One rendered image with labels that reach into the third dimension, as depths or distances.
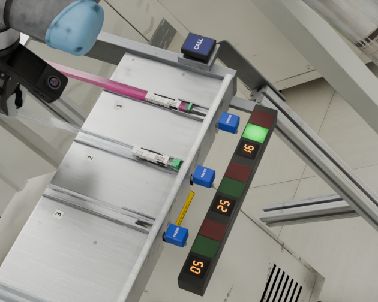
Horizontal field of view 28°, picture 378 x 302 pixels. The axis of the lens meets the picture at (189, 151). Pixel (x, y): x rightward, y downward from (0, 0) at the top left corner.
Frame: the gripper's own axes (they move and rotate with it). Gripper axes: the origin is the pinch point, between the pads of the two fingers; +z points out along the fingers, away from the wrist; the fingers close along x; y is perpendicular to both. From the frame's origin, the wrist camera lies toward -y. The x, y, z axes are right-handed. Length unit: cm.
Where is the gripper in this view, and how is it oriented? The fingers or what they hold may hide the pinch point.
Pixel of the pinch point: (17, 110)
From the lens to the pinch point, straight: 128.3
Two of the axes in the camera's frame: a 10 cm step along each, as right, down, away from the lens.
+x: -3.8, 7.9, -4.8
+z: -1.3, 4.7, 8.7
